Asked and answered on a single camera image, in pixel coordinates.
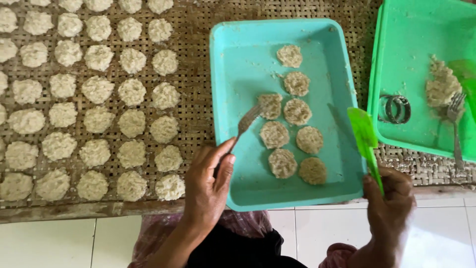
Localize metal fork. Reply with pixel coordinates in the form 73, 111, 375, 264
447, 92, 467, 171
214, 103, 263, 178

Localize black garment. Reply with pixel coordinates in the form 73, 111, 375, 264
186, 223, 308, 268

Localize heap of rice mixture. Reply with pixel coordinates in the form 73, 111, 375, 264
426, 55, 463, 110

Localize woven bamboo mat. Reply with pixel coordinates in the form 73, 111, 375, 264
0, 0, 476, 210

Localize pink patterned garment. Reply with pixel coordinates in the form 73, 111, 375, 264
128, 209, 358, 268

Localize person's left hand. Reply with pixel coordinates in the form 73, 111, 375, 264
184, 137, 237, 236

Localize green plastic tray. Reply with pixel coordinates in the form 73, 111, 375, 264
367, 0, 476, 163

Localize metal ring mould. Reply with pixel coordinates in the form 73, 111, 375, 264
379, 95, 401, 123
385, 95, 412, 125

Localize green plastic spatula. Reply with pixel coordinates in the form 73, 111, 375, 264
347, 107, 385, 196
447, 59, 476, 123

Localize teal plastic tray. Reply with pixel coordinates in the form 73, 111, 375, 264
209, 19, 369, 212

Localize person's right hand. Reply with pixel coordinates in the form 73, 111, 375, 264
362, 166, 417, 255

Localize group of brownish rice patties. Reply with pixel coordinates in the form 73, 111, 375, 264
258, 45, 328, 185

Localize rows of white rice patties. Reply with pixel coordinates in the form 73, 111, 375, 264
0, 0, 186, 202

